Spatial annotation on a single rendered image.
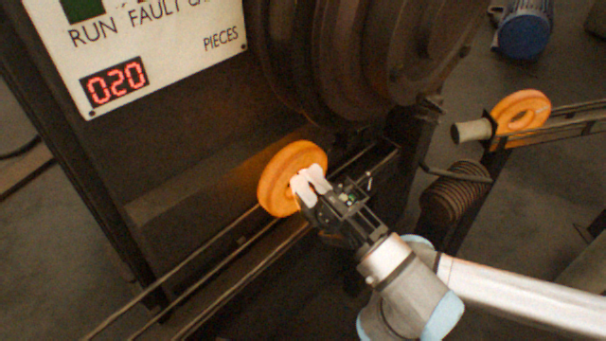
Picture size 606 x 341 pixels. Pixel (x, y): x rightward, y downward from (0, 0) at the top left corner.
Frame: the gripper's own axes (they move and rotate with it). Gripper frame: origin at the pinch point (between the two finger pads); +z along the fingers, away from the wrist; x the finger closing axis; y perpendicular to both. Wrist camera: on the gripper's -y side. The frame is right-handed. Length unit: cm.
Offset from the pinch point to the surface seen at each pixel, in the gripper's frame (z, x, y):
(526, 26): 14, -218, -67
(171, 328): -4.6, 31.7, -21.5
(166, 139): 14.3, 16.9, 8.1
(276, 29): 8.4, 1.6, 27.8
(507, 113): -18, -62, -7
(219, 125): 13.6, 7.1, 5.3
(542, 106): -23, -69, -4
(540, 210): -56, -115, -73
